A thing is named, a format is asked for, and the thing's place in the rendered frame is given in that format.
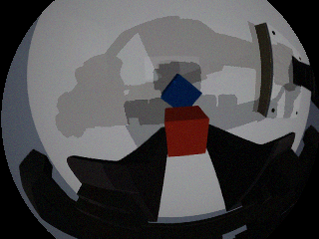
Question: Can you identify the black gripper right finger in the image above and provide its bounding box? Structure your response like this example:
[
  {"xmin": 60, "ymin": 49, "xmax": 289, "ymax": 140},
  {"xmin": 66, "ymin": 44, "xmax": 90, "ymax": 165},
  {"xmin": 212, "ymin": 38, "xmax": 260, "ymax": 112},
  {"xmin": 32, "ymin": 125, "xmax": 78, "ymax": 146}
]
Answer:
[{"xmin": 206, "ymin": 123, "xmax": 295, "ymax": 211}]

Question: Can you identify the red cube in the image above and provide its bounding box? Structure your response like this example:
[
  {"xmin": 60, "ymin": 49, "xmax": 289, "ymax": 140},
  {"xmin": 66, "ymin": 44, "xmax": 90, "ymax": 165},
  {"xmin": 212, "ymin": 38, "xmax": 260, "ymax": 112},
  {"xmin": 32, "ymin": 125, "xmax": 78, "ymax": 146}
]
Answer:
[{"xmin": 164, "ymin": 105, "xmax": 210, "ymax": 156}]

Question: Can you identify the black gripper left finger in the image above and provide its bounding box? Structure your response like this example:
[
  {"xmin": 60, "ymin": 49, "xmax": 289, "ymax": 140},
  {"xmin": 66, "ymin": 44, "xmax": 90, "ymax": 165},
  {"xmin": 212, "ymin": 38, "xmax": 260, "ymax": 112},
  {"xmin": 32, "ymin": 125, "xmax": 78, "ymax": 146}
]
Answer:
[{"xmin": 67, "ymin": 126, "xmax": 167, "ymax": 222}]

